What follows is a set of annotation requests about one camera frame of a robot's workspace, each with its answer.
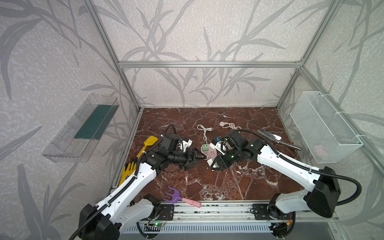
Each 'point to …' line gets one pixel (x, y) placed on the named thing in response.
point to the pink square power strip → (211, 154)
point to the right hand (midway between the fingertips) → (214, 160)
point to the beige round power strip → (226, 125)
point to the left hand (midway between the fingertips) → (204, 157)
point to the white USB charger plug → (210, 161)
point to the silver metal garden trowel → (276, 138)
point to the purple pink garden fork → (176, 197)
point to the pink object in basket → (318, 149)
